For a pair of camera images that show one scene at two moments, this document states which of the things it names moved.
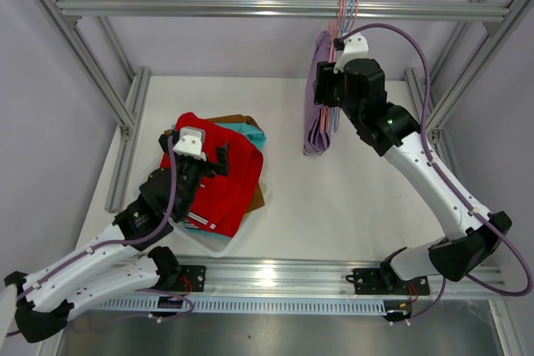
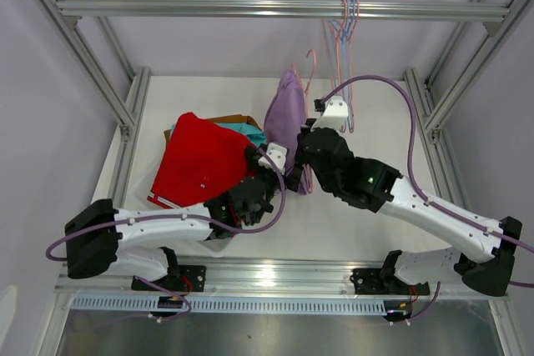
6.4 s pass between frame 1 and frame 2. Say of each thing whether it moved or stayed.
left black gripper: moved
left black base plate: stayed
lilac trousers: moved
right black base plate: stayed
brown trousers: stayed
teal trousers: stayed
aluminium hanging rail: stayed
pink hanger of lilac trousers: moved
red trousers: stayed
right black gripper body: moved
